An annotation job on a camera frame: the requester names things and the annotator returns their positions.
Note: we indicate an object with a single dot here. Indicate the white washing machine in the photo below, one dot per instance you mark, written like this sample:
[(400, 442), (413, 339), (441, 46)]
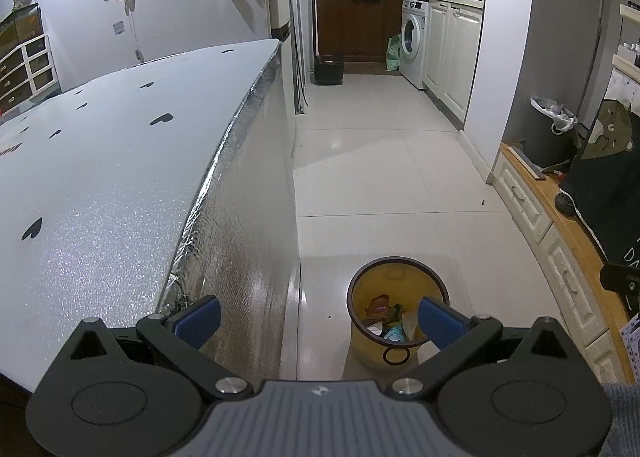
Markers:
[(412, 37)]

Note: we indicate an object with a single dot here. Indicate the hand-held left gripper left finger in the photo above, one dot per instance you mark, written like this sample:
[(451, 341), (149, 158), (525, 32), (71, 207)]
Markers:
[(197, 322)]

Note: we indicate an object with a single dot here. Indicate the yellow trash bin brown rim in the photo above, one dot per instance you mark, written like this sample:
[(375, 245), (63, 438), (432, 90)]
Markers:
[(362, 337)]

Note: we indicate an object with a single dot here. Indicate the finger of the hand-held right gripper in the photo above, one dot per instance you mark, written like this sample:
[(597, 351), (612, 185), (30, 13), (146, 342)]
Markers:
[(620, 279)]

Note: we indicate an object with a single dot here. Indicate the white light switch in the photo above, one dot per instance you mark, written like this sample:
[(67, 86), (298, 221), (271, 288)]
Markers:
[(118, 27)]

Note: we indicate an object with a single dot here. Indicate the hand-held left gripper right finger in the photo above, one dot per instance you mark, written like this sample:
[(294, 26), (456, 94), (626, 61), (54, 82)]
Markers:
[(440, 322)]

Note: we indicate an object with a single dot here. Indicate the thin leaning pole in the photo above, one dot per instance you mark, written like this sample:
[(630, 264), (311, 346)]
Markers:
[(597, 37)]

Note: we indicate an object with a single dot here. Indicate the white base cabinets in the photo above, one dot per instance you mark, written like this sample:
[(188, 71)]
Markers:
[(452, 57)]

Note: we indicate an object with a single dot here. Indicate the white drawer chest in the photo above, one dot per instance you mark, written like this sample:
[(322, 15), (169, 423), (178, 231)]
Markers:
[(30, 67)]

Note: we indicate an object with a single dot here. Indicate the brown wooden door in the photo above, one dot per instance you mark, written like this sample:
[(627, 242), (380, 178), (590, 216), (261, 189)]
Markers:
[(345, 12)]

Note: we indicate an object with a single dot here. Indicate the grey trash bin white bag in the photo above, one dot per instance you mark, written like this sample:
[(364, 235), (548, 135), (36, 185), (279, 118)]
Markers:
[(542, 142)]

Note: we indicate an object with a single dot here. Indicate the dark round item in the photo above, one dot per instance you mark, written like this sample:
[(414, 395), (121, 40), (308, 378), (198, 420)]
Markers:
[(566, 203)]

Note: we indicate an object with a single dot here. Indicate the black crate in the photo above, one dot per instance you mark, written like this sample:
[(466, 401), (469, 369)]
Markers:
[(328, 69)]

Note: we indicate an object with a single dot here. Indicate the white wall shelf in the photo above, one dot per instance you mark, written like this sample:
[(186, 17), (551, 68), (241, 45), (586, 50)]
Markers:
[(627, 57)]

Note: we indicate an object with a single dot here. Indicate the green plastic bag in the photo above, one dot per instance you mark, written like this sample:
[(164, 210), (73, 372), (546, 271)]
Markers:
[(394, 54)]

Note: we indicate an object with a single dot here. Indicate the white bench cabinet wooden top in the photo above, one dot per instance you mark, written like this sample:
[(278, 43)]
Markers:
[(530, 217)]

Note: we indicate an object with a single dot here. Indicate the blue white patterned paper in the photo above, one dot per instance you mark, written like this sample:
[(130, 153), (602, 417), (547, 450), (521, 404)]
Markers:
[(634, 344)]

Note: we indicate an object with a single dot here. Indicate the person's grey knit clothing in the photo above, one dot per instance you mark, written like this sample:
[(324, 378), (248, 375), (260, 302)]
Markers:
[(625, 422)]

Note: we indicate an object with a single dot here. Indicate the glass tank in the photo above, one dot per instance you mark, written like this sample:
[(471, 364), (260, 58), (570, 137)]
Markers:
[(22, 24)]

